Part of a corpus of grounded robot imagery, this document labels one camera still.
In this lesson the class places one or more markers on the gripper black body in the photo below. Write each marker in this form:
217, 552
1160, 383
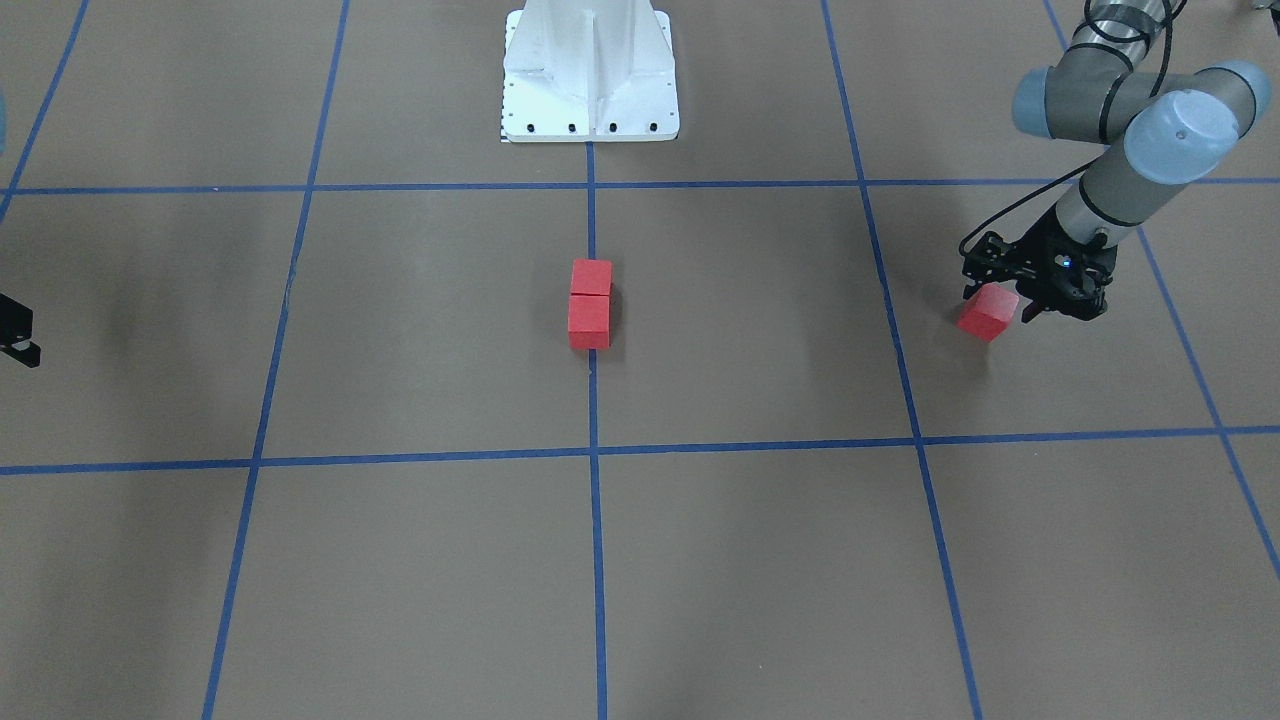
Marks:
1043, 258

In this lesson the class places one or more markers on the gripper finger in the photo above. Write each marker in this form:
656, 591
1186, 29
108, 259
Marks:
16, 333

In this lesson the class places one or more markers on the red block placed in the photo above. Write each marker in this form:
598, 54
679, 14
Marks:
988, 312
591, 277
589, 324

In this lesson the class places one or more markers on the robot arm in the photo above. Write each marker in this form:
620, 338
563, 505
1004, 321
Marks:
1158, 131

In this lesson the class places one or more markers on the white pedestal column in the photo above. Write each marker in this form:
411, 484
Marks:
589, 72

